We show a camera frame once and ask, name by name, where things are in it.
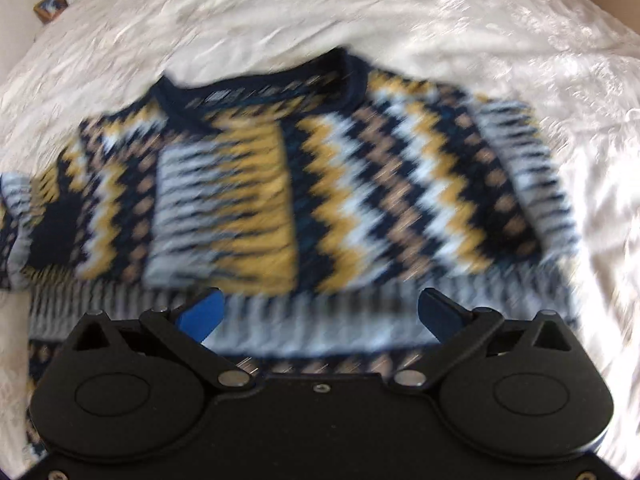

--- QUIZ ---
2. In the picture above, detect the navy yellow patterned knit sweater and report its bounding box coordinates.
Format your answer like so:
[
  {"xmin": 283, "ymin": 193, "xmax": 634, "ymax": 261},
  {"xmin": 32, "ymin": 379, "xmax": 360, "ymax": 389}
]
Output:
[{"xmin": 0, "ymin": 45, "xmax": 582, "ymax": 461}]

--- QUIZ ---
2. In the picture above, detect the white embroidered bedspread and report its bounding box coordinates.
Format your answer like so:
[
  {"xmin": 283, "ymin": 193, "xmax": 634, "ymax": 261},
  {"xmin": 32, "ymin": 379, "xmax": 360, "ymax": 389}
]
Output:
[{"xmin": 1, "ymin": 0, "xmax": 639, "ymax": 477}]

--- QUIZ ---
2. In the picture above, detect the wooden picture frame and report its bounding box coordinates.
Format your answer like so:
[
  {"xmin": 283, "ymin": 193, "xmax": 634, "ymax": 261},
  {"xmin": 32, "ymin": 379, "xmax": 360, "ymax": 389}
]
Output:
[{"xmin": 34, "ymin": 0, "xmax": 67, "ymax": 24}]

